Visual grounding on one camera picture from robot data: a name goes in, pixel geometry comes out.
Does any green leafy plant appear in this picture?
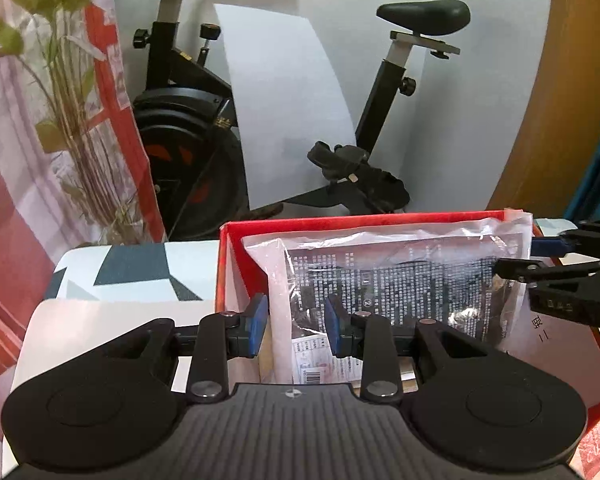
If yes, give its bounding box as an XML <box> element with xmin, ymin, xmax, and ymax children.
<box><xmin>0</xmin><ymin>0</ymin><xmax>148</xmax><ymax>246</ymax></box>

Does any white board sheet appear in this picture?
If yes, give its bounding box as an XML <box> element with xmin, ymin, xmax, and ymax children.
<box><xmin>214</xmin><ymin>4</ymin><xmax>358</xmax><ymax>211</ymax></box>

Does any plastic bag with dark garment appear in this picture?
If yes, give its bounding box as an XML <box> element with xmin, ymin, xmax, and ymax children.
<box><xmin>242</xmin><ymin>212</ymin><xmax>535</xmax><ymax>386</ymax></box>

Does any wooden door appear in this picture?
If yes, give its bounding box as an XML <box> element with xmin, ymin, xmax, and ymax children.
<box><xmin>485</xmin><ymin>0</ymin><xmax>600</xmax><ymax>221</ymax></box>

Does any black exercise bike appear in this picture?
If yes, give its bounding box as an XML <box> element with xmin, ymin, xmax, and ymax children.
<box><xmin>117</xmin><ymin>0</ymin><xmax>472</xmax><ymax>241</ymax></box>

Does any red cardboard box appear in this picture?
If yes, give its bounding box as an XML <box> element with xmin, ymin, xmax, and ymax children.
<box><xmin>214</xmin><ymin>208</ymin><xmax>600</xmax><ymax>443</ymax></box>

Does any white printed blanket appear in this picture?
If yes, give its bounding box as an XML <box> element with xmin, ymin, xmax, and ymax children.
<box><xmin>0</xmin><ymin>299</ymin><xmax>217</xmax><ymax>480</ymax></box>

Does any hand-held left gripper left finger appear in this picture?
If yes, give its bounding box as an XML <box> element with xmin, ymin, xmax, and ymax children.
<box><xmin>97</xmin><ymin>292</ymin><xmax>270</xmax><ymax>404</ymax></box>

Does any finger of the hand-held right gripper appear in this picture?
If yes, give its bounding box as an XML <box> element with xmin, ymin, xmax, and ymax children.
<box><xmin>492</xmin><ymin>256</ymin><xmax>600</xmax><ymax>291</ymax></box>
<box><xmin>530</xmin><ymin>217</ymin><xmax>600</xmax><ymax>263</ymax></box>

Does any red and white curtain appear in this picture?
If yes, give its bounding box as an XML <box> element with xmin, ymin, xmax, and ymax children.
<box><xmin>0</xmin><ymin>0</ymin><xmax>167</xmax><ymax>480</ymax></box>

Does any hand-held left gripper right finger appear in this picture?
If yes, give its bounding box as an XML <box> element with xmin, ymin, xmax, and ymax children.
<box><xmin>324</xmin><ymin>294</ymin><xmax>511</xmax><ymax>404</ymax></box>

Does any geometric printed bedsheet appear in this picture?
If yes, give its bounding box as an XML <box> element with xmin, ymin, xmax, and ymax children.
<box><xmin>42</xmin><ymin>240</ymin><xmax>222</xmax><ymax>304</ymax></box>

